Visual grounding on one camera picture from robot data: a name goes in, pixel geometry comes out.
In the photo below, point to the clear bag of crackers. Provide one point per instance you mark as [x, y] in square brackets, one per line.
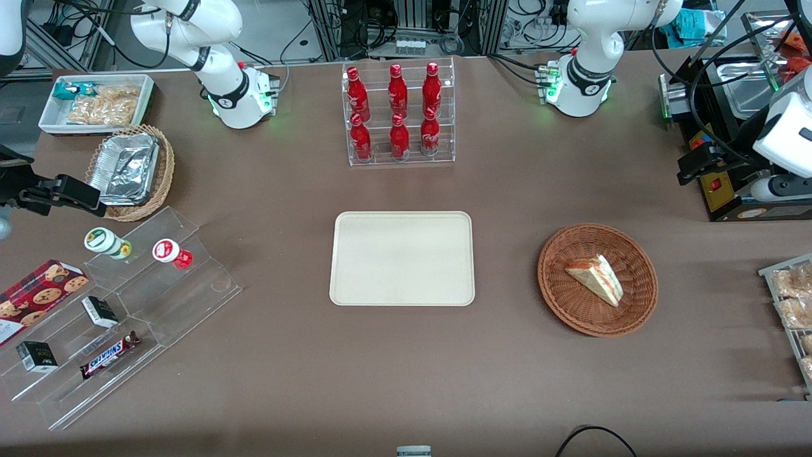
[101, 113]
[120, 92]

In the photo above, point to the green snack packet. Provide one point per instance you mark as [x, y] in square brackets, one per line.
[66, 90]

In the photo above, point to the steel food pan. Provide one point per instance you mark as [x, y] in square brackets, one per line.
[748, 95]

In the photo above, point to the black hot food display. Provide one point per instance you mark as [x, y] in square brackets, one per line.
[723, 200]

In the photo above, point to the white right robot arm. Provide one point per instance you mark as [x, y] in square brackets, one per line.
[216, 76]

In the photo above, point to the beige rectangular serving tray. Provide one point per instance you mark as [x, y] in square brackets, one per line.
[399, 260]

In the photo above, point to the oval tan wicker basket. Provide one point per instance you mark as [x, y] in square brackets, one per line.
[162, 184]

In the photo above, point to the small black box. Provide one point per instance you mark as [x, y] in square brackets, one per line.
[100, 311]
[37, 357]

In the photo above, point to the triangular sandwich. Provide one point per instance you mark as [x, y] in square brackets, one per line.
[596, 279]

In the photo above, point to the green lid drink bottle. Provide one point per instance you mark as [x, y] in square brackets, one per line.
[104, 241]

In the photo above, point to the red tartan cookie box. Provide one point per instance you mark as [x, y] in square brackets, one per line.
[38, 295]

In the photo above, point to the aluminium frame rack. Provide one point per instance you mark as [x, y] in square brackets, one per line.
[330, 28]

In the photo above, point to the white rectangular snack bin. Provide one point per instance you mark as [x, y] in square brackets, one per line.
[54, 120]

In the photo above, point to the wrapped pastry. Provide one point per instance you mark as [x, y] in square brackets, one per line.
[794, 282]
[807, 343]
[807, 367]
[798, 313]

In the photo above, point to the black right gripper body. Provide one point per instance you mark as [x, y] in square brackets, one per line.
[14, 190]

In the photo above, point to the round brown wicker basket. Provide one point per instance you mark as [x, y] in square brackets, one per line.
[571, 311]

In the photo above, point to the red lid drink bottle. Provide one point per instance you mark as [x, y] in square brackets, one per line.
[170, 252]

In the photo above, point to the red cola bottle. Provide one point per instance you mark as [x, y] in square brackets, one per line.
[358, 95]
[399, 139]
[432, 89]
[398, 92]
[429, 134]
[361, 139]

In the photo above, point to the clear acrylic stepped stand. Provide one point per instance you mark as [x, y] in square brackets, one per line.
[190, 298]
[76, 387]

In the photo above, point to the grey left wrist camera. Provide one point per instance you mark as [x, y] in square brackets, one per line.
[777, 188]

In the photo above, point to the teal plastic bag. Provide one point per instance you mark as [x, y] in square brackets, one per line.
[694, 25]

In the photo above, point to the clear acrylic bottle rack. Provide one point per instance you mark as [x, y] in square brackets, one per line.
[380, 158]

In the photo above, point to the Snickers chocolate bar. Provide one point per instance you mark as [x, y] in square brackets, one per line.
[109, 355]

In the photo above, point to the small grey device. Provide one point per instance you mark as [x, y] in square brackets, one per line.
[413, 451]

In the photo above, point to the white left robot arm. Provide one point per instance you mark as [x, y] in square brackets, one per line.
[590, 38]

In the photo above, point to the silver foil tray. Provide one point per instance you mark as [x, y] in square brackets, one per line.
[124, 168]

